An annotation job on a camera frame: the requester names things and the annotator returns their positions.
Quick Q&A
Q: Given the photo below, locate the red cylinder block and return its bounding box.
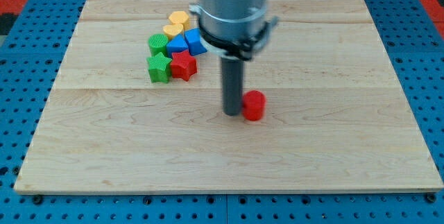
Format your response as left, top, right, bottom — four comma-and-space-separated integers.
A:
242, 90, 266, 121

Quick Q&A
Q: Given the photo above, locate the green star block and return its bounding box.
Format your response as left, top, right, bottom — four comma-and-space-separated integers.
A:
146, 52, 172, 83

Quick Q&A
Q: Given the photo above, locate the green cylinder block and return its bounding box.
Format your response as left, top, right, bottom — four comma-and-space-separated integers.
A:
148, 33, 169, 57

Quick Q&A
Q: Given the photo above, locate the blue cube block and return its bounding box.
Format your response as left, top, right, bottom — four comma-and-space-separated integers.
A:
185, 28, 207, 56

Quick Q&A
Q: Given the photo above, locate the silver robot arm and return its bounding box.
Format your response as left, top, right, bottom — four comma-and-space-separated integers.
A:
189, 0, 278, 61

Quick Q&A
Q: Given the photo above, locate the red star block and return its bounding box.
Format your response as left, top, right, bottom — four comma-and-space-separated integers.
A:
170, 50, 198, 81

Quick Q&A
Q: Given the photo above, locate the yellow heart block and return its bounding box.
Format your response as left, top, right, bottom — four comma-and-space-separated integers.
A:
162, 24, 184, 40

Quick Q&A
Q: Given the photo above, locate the blue triangle block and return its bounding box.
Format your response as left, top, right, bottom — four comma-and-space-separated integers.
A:
166, 35, 189, 58

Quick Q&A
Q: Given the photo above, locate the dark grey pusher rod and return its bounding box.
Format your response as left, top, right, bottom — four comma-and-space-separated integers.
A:
221, 58, 244, 116

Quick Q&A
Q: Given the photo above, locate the yellow pentagon block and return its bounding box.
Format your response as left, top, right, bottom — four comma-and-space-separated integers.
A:
168, 10, 191, 31

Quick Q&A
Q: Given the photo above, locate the wooden board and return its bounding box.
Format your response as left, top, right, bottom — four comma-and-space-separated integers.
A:
14, 0, 443, 195

